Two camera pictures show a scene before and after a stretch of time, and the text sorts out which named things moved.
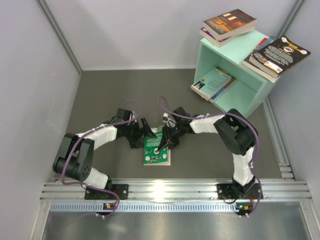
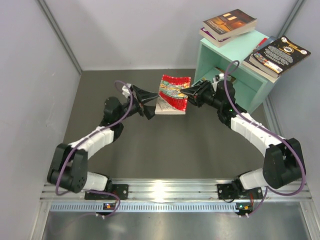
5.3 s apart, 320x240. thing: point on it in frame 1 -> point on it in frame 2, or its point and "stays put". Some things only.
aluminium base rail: [176, 195] stays put
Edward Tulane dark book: [230, 25] stays put
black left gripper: [135, 141] -> [142, 95]
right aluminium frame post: [295, 9] stays put
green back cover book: [152, 156] -> [171, 100]
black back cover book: [279, 55] stays put
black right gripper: [167, 138] -> [199, 91]
